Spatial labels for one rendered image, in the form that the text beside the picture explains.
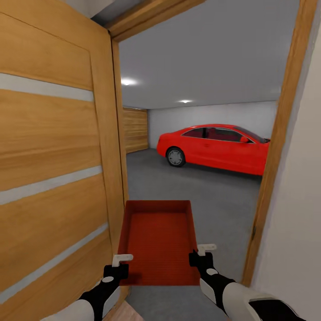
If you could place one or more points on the car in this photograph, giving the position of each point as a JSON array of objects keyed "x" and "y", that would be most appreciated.
[{"x": 222, "y": 146}]

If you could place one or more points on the storage box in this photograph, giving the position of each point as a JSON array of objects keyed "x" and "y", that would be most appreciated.
[{"x": 160, "y": 235}]

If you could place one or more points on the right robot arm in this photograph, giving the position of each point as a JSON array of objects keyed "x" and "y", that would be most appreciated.
[{"x": 239, "y": 302}]

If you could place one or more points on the garage door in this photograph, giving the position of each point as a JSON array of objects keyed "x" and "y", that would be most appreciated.
[{"x": 135, "y": 129}]

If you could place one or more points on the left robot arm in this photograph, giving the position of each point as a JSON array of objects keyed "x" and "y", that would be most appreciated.
[{"x": 95, "y": 304}]

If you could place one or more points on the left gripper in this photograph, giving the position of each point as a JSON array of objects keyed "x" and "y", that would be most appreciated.
[{"x": 122, "y": 270}]

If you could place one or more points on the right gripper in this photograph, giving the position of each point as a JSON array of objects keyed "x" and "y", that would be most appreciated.
[{"x": 195, "y": 260}]

